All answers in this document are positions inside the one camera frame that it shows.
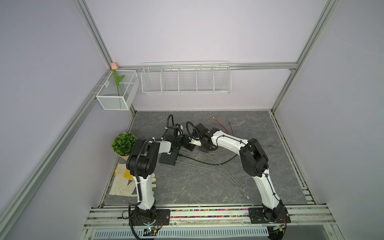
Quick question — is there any red ethernet cable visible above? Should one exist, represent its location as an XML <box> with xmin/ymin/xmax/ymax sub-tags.
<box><xmin>212</xmin><ymin>116</ymin><xmax>230</xmax><ymax>149</ymax></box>

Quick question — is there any small ribbed black switch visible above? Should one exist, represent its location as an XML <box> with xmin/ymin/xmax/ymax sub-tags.
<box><xmin>184</xmin><ymin>143</ymin><xmax>196</xmax><ymax>152</ymax></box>

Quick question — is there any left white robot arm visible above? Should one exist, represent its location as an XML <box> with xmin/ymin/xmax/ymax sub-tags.
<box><xmin>126</xmin><ymin>124</ymin><xmax>187</xmax><ymax>211</ymax></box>

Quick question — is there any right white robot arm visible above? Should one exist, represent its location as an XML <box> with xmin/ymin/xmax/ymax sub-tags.
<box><xmin>190</xmin><ymin>124</ymin><xmax>287</xmax><ymax>222</ymax></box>

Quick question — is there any green artificial plant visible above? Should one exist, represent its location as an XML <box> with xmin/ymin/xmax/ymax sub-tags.
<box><xmin>112</xmin><ymin>132</ymin><xmax>138</xmax><ymax>156</ymax></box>

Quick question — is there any beige plant pot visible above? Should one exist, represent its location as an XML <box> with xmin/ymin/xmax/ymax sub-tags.
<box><xmin>120</xmin><ymin>155</ymin><xmax>129</xmax><ymax>161</ymax></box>

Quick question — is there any white mesh square basket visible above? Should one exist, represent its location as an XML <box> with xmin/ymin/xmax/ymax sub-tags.
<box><xmin>96</xmin><ymin>70</ymin><xmax>140</xmax><ymax>111</ymax></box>

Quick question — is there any yellow white work glove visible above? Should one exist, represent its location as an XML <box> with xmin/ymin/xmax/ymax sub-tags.
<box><xmin>108</xmin><ymin>162</ymin><xmax>157</xmax><ymax>198</ymax></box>

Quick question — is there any pink artificial tulip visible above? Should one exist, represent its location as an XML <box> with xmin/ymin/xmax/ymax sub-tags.
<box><xmin>111</xmin><ymin>63</ymin><xmax>125</xmax><ymax>96</ymax></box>

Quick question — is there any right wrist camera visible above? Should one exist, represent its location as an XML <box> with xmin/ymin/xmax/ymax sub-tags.
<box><xmin>190</xmin><ymin>138</ymin><xmax>202</xmax><ymax>147</ymax></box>

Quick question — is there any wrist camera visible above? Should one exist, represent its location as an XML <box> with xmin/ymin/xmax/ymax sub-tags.
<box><xmin>190</xmin><ymin>138</ymin><xmax>202</xmax><ymax>147</ymax></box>
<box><xmin>176</xmin><ymin>124</ymin><xmax>184</xmax><ymax>132</ymax></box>

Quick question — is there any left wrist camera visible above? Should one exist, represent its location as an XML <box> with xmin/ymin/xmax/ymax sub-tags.
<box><xmin>176</xmin><ymin>124</ymin><xmax>184</xmax><ymax>132</ymax></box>

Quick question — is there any black cable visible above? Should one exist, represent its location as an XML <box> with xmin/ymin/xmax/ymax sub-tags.
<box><xmin>178</xmin><ymin>153</ymin><xmax>238</xmax><ymax>166</ymax></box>

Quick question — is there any white wire long basket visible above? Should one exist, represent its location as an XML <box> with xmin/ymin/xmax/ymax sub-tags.
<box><xmin>141</xmin><ymin>61</ymin><xmax>232</xmax><ymax>95</ymax></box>

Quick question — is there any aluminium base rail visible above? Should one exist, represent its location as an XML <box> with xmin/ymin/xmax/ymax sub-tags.
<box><xmin>80</xmin><ymin>205</ymin><xmax>343</xmax><ymax>240</ymax></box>

